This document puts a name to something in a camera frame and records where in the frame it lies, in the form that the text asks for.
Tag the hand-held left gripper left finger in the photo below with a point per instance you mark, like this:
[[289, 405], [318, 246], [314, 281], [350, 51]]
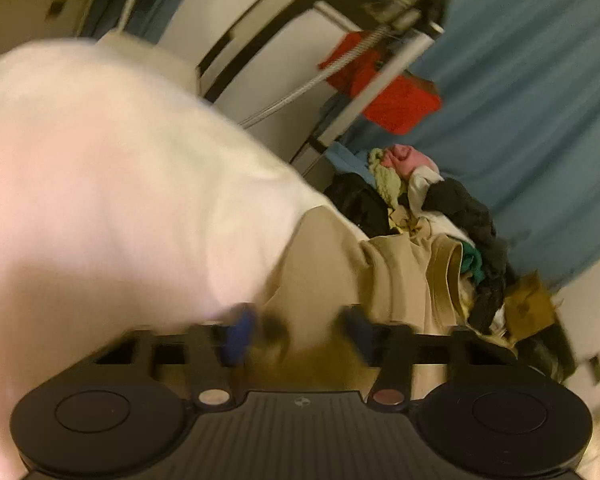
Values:
[[238, 334]]

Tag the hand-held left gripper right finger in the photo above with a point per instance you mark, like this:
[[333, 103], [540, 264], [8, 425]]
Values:
[[359, 332]]

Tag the tan printed shirt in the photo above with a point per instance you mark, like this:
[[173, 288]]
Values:
[[330, 270]]

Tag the white shirt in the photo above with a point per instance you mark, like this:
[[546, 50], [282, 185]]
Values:
[[105, 185]]

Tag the pile of mixed clothes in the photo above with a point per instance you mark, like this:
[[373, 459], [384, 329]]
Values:
[[460, 205]]

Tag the yellow-brown paper bag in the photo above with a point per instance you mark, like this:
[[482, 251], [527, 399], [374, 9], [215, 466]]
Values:
[[530, 305]]

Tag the black bag white swoosh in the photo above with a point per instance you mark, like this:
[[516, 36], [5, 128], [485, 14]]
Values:
[[555, 352]]

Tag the red cloth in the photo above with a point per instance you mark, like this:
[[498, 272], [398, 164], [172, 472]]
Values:
[[395, 105]]

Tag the white tripod stand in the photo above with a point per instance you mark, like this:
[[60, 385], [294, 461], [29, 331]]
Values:
[[380, 82]]

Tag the blue curtain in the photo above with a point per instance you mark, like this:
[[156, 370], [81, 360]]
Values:
[[150, 5], [530, 110]]

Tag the wall outlet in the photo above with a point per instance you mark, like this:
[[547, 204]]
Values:
[[598, 367]]

